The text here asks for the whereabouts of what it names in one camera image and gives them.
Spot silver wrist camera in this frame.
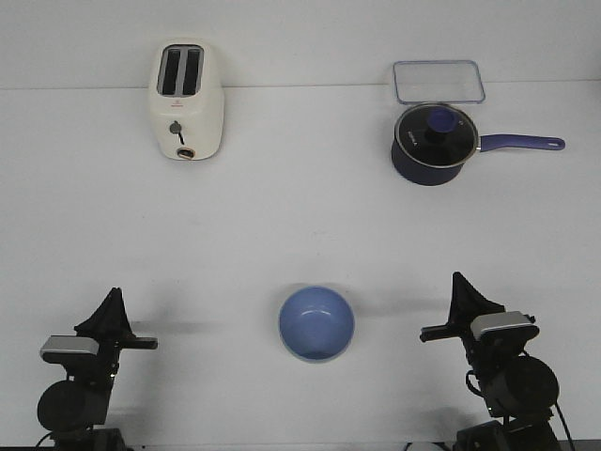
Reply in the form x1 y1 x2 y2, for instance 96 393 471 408
39 335 100 363
470 311 540 353

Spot dark blue saucepan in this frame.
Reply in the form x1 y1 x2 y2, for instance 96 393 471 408
391 134 565 186

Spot glass pot lid blue knob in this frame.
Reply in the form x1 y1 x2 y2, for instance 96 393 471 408
394 103 478 168

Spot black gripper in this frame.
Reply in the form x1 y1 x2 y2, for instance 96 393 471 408
74 288 158 376
420 272 505 356

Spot blue bowl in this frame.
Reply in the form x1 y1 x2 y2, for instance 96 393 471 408
278 286 355 363

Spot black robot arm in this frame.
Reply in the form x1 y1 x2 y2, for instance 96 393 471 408
420 272 567 450
37 288 158 450

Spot white two-slot toaster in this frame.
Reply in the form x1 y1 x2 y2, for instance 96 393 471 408
148 39 224 161

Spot clear plastic food container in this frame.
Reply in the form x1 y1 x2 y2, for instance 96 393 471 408
393 60 485 105

